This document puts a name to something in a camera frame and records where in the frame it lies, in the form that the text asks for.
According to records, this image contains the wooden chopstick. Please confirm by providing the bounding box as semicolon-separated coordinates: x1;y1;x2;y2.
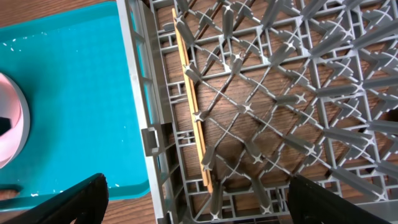
172;8;213;194

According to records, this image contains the orange carrot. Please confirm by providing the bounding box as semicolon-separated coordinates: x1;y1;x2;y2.
0;184;23;201

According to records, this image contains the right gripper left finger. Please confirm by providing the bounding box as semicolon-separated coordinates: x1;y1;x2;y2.
5;173;109;224

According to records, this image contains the grey dishwasher rack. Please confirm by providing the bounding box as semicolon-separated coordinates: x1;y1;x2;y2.
117;0;397;223

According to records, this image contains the teal serving tray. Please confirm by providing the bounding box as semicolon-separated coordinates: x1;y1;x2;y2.
1;2;149;212

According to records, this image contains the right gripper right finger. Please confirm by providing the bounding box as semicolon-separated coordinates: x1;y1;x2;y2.
287;175;384;224

